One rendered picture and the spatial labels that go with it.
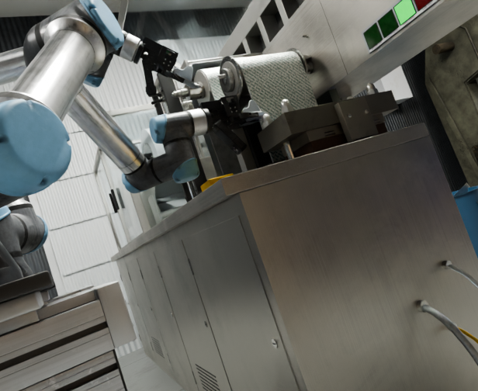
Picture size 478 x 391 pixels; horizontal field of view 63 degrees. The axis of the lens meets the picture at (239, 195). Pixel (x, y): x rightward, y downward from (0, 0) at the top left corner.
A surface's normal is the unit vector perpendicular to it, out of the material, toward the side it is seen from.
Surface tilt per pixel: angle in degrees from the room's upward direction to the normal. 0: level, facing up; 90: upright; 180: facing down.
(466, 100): 90
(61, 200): 90
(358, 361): 90
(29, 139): 95
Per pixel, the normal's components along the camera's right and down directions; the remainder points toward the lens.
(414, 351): 0.39, -0.21
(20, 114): 0.89, -0.24
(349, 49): -0.86, 0.26
